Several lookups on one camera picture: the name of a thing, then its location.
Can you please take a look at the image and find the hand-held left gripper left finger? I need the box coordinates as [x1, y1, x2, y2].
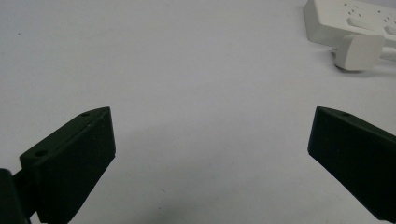
[19, 106, 117, 224]

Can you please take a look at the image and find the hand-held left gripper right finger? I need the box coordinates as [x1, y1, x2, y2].
[307, 105, 396, 224]

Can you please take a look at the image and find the white plug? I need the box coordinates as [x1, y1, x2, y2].
[333, 34, 387, 72]

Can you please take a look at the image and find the white power strip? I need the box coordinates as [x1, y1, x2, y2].
[303, 0, 396, 49]

